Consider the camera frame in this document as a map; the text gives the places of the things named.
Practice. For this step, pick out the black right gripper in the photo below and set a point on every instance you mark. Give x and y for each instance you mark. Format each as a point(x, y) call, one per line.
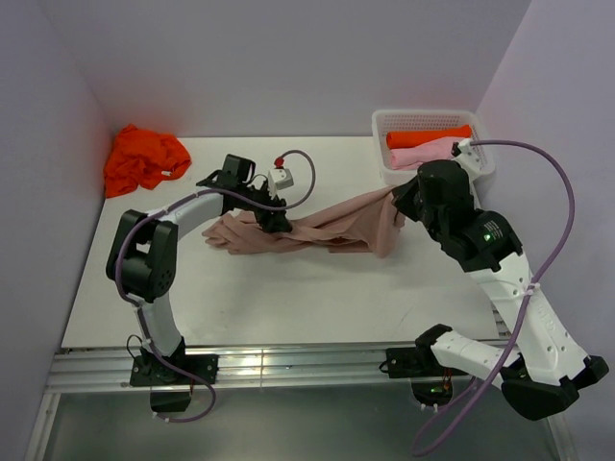
point(403, 200)

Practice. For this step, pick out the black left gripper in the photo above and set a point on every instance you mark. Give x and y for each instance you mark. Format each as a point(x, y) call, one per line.
point(274, 220)

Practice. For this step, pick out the dusty pink t-shirt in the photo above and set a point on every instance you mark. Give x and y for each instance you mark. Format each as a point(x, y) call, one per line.
point(368, 223)

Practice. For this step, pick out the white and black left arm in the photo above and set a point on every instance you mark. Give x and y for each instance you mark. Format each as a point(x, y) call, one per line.
point(144, 251)

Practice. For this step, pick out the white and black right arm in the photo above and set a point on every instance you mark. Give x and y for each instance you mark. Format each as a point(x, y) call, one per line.
point(544, 371)

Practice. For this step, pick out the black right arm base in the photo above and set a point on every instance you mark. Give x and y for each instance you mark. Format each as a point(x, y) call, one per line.
point(431, 383)

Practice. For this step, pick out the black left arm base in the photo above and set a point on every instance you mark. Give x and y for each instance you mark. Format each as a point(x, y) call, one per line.
point(173, 380)

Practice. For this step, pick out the rolled light pink t-shirt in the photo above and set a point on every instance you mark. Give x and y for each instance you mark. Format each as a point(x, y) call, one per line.
point(412, 158)

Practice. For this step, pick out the rolled orange t-shirt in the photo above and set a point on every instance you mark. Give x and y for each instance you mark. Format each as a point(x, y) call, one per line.
point(411, 139)

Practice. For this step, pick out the white perforated plastic basket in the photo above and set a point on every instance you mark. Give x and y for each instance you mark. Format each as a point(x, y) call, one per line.
point(390, 120)

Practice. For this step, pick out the crumpled orange t-shirt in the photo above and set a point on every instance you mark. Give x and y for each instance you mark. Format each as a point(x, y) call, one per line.
point(143, 158)

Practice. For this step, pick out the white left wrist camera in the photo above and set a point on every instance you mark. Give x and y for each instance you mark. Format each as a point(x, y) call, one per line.
point(278, 179)

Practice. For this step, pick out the aluminium frame rail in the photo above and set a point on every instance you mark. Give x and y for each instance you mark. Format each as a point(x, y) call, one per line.
point(109, 370)

